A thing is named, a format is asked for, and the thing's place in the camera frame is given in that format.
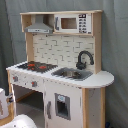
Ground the grey toy sink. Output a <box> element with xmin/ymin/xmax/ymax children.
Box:
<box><xmin>52</xmin><ymin>68</ymin><xmax>92</xmax><ymax>81</ymax></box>

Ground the white cabinet door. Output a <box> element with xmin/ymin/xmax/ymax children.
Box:
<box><xmin>44</xmin><ymin>82</ymin><xmax>82</xmax><ymax>128</ymax></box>

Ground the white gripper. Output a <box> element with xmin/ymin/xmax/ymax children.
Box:
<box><xmin>0</xmin><ymin>88</ymin><xmax>13</xmax><ymax>119</ymax></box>

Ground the black toy faucet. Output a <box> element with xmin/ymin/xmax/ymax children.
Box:
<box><xmin>76</xmin><ymin>50</ymin><xmax>94</xmax><ymax>70</ymax></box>

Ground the left red stove knob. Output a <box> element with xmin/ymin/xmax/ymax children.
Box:
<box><xmin>13</xmin><ymin>76</ymin><xmax>18</xmax><ymax>82</ymax></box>

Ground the right red stove knob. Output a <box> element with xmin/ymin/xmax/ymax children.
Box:
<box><xmin>31</xmin><ymin>81</ymin><xmax>37</xmax><ymax>87</ymax></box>

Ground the wooden toy kitchen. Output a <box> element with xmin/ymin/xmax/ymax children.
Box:
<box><xmin>7</xmin><ymin>10</ymin><xmax>114</xmax><ymax>128</ymax></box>

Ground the toy microwave door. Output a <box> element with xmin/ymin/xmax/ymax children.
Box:
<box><xmin>54</xmin><ymin>14</ymin><xmax>78</xmax><ymax>33</ymax></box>

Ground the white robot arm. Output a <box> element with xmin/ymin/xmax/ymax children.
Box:
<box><xmin>0</xmin><ymin>88</ymin><xmax>37</xmax><ymax>128</ymax></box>

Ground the black toy stovetop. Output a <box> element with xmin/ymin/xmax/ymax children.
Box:
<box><xmin>19</xmin><ymin>61</ymin><xmax>56</xmax><ymax>73</ymax></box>

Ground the grey range hood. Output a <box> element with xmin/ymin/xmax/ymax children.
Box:
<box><xmin>25</xmin><ymin>14</ymin><xmax>54</xmax><ymax>34</ymax></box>

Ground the red stove knob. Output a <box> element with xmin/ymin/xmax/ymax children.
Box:
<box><xmin>31</xmin><ymin>81</ymin><xmax>37</xmax><ymax>87</ymax></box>
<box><xmin>13</xmin><ymin>76</ymin><xmax>18</xmax><ymax>82</ymax></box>

